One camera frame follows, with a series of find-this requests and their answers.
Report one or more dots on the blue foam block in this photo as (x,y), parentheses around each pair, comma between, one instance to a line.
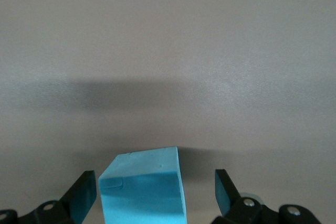
(141,195)

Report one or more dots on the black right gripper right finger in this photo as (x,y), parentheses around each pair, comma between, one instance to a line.
(228,197)

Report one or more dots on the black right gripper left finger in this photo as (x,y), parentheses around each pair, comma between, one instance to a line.
(78,203)

